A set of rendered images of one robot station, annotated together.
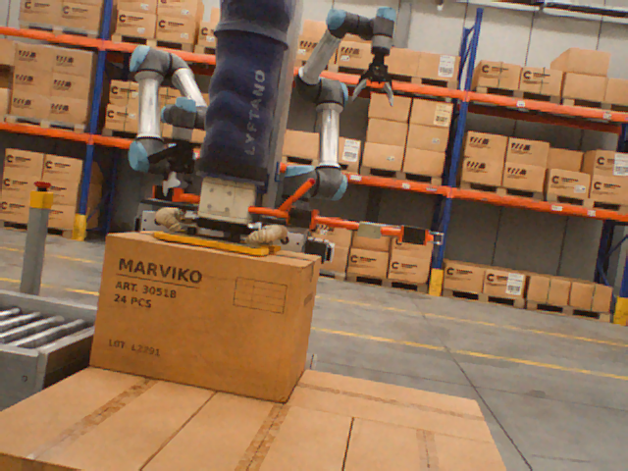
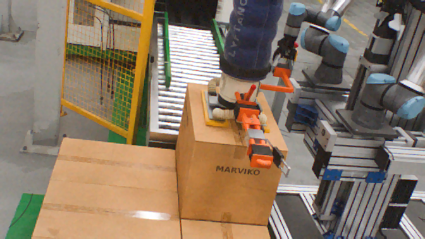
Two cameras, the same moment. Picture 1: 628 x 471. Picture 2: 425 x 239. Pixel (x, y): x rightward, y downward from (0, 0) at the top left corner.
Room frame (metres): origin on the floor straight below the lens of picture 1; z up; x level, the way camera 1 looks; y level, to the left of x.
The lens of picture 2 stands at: (1.21, -1.78, 1.96)
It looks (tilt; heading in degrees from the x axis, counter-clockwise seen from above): 26 degrees down; 72
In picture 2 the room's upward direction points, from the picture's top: 12 degrees clockwise
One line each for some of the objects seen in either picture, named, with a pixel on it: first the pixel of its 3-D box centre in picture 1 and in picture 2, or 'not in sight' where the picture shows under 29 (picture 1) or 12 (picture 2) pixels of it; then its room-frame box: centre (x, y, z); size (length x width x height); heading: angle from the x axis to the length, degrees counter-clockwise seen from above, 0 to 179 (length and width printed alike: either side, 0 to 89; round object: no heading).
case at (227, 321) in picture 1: (214, 306); (224, 150); (1.96, 0.29, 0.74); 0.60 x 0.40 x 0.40; 83
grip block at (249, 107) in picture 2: (302, 217); (246, 111); (1.93, 0.05, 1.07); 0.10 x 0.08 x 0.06; 173
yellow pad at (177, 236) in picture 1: (213, 238); (214, 104); (1.87, 0.31, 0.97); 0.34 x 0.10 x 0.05; 83
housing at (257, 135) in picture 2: (369, 230); (255, 138); (1.91, -0.17, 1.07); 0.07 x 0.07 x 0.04; 83
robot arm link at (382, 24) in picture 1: (384, 24); not in sight; (2.32, -0.14, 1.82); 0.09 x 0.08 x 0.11; 24
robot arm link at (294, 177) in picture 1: (299, 180); (379, 89); (2.54, 0.10, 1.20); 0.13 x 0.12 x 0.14; 114
